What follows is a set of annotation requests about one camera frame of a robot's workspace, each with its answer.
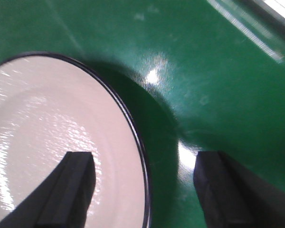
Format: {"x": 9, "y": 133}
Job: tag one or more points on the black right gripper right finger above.
{"x": 232, "y": 196}

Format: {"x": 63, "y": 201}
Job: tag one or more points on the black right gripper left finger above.
{"x": 61, "y": 200}

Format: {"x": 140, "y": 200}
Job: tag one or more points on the cream plate with black rim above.
{"x": 50, "y": 105}

